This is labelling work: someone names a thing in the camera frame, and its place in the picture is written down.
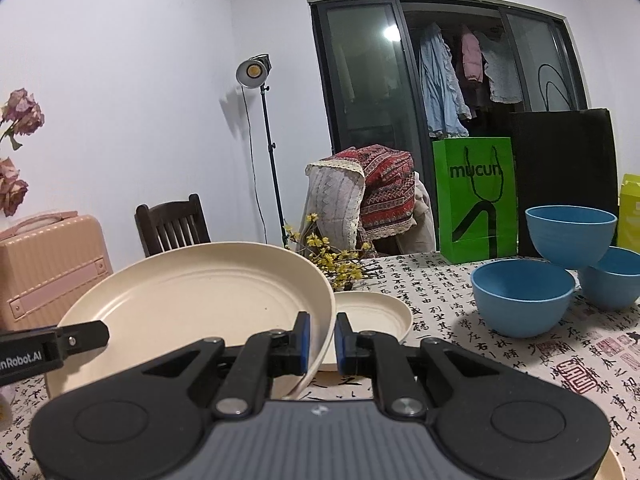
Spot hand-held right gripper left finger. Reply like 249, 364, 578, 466
141, 311, 313, 421

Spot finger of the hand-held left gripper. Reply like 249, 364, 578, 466
54, 321, 110, 362

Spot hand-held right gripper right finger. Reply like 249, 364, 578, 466
334, 312, 493, 421

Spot cream ribbed plate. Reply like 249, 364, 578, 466
320, 291, 413, 372
595, 447, 626, 480
57, 242, 337, 401

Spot blue bowl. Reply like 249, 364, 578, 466
471, 259, 577, 338
577, 246, 640, 311
525, 205, 618, 271

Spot pink suitcase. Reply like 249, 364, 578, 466
0, 211, 115, 401

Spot yellow flower branch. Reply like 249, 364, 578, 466
282, 212, 386, 292

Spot dark wooden chair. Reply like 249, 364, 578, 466
135, 193, 212, 258

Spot green paper bag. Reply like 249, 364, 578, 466
432, 136, 518, 264

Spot dried pink flowers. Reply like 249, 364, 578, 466
0, 87, 46, 218

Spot black framed sliding glass door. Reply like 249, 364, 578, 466
308, 0, 588, 241

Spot hanging light blue shirt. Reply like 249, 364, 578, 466
417, 22, 472, 138

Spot studio light on stand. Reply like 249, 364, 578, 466
236, 53, 288, 250

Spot black paper bag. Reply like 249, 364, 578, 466
509, 65, 618, 261

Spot hanging pink garment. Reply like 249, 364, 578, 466
460, 25, 485, 83

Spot hanging white garment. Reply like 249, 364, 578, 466
475, 30, 525, 105

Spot yellow-green snack box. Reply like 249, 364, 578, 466
617, 174, 640, 250

